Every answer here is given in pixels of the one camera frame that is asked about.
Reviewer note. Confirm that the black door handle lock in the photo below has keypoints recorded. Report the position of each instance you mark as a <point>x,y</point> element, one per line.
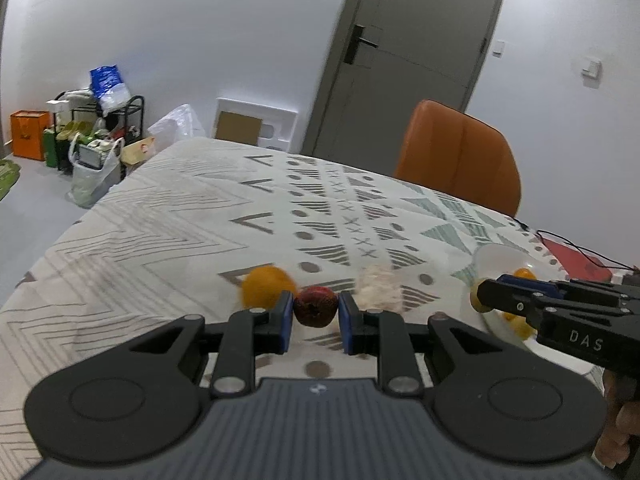
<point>355,41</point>

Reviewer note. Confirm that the orange leather chair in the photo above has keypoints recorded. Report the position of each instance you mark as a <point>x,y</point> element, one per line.
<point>454,153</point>

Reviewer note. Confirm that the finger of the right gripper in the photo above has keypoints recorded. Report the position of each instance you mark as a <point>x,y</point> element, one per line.
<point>545,288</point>

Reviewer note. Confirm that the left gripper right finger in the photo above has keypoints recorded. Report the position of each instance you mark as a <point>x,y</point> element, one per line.
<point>393,342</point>

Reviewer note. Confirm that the large orange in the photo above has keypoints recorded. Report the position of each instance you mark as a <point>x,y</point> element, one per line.
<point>263,287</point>
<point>524,273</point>

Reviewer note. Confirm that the white plastic bag with items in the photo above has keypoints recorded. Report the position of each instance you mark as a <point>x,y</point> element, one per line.
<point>90,184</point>

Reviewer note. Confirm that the large orange front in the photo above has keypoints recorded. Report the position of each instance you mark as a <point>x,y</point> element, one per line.
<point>524,273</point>

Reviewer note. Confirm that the blue white plastic bag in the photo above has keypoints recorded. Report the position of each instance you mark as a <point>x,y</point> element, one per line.
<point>108,88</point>

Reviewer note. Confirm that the dark red plum back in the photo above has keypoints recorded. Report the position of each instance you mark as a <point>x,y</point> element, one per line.
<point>315,306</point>

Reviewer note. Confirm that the grey door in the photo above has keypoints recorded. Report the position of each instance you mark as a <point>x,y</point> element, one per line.
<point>427,50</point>

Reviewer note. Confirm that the black metal rack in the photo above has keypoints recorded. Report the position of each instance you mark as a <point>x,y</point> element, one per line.
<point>79,113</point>

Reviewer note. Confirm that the white ceramic plate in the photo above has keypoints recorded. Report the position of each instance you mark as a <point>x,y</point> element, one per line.
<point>492,260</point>

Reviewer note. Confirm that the small tangerine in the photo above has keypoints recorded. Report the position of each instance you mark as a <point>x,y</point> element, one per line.
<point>519,325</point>

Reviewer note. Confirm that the right hand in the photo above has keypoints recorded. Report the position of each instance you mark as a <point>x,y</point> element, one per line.
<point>623,422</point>

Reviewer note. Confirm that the clear plastic bag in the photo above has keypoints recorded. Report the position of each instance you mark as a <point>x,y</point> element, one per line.
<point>180,124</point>

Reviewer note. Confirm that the green-brown kiwi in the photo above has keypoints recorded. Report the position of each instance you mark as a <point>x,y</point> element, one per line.
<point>476,304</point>

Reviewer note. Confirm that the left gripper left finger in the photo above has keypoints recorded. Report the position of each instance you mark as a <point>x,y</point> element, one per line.
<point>238,342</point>

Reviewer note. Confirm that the green leaf floor mat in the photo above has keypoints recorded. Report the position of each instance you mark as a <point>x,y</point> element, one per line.
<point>9,174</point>

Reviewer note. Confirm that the small white wall switch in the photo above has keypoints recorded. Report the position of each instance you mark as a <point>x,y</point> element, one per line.
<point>498,48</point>

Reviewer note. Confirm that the orange gift bag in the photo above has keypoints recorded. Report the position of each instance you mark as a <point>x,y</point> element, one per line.
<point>27,128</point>

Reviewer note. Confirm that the patterned tablecloth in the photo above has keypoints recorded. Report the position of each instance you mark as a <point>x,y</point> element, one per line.
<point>178,236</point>

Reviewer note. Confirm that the white foam packaging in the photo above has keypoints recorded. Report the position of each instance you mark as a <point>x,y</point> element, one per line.
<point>254,124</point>

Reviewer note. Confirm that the red orange table mat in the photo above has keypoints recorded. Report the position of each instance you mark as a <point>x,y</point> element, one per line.
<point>578,265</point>

